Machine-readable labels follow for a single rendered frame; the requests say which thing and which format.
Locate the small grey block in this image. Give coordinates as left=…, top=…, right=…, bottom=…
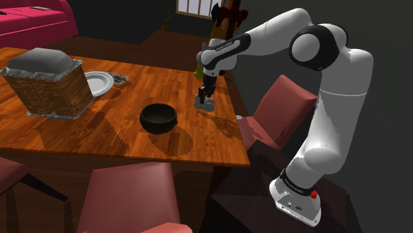
left=193, top=95, right=216, bottom=113

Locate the black bowl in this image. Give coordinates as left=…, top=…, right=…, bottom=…
left=139, top=103, right=179, bottom=135

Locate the vase with dark red flowers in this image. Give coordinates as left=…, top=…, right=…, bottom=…
left=210, top=2, right=250, bottom=40

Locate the red chair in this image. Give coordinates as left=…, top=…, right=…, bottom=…
left=76, top=161, right=194, bottom=233
left=238, top=74, right=319, bottom=153
left=0, top=156, right=69, bottom=233

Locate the window with white panes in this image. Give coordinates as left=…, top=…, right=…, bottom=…
left=175, top=0, right=224, bottom=21

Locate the potted green plant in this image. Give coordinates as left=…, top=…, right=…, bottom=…
left=158, top=7, right=173, bottom=33

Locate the wooden dining table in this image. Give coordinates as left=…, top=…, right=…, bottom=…
left=0, top=46, right=252, bottom=233

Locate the grey patterned flat object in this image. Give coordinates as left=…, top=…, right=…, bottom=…
left=109, top=72, right=129, bottom=86

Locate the white plate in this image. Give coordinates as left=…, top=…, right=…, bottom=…
left=84, top=71, right=115, bottom=97

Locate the dark robot stand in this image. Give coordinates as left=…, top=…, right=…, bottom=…
left=200, top=142, right=363, bottom=233

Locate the wooden basket with grey lining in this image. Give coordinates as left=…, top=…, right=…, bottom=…
left=0, top=47, right=95, bottom=121

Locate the pink sofa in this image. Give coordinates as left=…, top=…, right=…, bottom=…
left=0, top=0, right=79, bottom=50

